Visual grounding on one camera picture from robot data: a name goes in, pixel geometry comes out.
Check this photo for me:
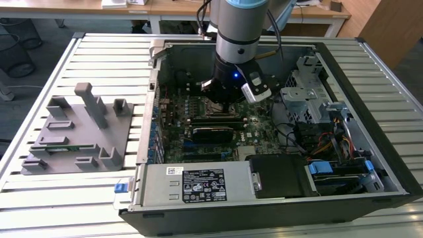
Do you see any black plastic shroud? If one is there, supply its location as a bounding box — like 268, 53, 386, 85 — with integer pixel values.
247, 153, 320, 199

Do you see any silver heat sink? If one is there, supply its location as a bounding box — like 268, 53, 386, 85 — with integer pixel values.
237, 146, 257, 159

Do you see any black mesh wastebasket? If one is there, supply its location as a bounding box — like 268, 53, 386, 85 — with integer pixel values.
4, 18, 44, 50
0, 33, 36, 79

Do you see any green RAM stick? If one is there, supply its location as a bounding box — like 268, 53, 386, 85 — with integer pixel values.
44, 144, 95, 152

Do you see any black graphics card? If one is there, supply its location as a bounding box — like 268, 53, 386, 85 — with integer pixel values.
191, 126, 233, 144

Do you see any wooden cabinet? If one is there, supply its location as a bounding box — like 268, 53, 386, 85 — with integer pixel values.
336, 0, 423, 70

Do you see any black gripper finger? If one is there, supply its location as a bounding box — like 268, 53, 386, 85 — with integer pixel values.
229, 84, 249, 105
200, 79, 232, 113

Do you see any CPU socket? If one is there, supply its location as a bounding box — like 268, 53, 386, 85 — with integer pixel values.
203, 99, 239, 119

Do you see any black cable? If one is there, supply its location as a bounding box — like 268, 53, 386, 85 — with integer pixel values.
196, 0, 212, 35

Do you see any metal socket cover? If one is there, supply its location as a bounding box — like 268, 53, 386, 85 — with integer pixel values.
205, 102, 237, 118

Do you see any black RAM slot bank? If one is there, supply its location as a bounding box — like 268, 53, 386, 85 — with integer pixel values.
189, 116, 247, 129
185, 81, 203, 96

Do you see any black expansion slot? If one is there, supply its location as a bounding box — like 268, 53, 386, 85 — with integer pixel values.
181, 153, 225, 161

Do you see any green motherboard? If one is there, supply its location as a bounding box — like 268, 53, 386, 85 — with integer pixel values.
155, 84, 284, 164

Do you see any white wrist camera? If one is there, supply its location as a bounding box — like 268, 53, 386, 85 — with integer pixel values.
235, 63, 272, 104

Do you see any white furniture foot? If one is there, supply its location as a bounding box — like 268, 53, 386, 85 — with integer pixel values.
0, 81, 16, 101

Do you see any black PC case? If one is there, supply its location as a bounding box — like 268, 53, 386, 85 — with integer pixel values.
112, 37, 423, 238

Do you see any silver drive cage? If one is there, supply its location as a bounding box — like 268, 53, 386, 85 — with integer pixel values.
279, 56, 351, 124

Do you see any wooden desk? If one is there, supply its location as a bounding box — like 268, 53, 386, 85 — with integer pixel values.
0, 0, 352, 38

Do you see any grey parts rack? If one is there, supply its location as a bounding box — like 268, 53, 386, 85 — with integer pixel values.
20, 82, 136, 176

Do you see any silver power supply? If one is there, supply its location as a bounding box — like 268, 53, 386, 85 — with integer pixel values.
131, 161, 261, 208

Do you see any coloured power wire bundle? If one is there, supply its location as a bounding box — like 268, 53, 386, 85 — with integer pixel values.
305, 119, 356, 159

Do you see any blue disk carrier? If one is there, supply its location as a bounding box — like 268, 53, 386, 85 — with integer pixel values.
305, 160, 376, 196

